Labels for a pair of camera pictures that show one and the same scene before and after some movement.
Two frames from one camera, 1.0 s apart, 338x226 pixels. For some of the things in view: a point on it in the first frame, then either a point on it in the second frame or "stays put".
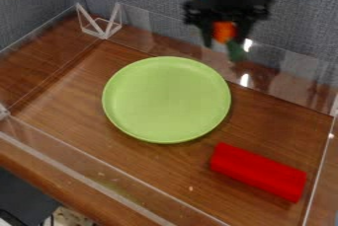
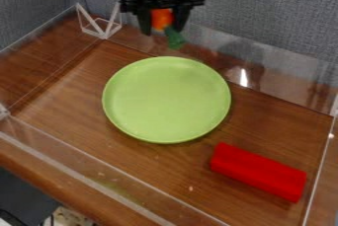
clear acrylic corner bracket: x=99 y=27 stays put
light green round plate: x=167 y=100 stays put
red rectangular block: x=272 y=177 stays put
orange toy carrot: x=224 y=33 -> x=163 y=19
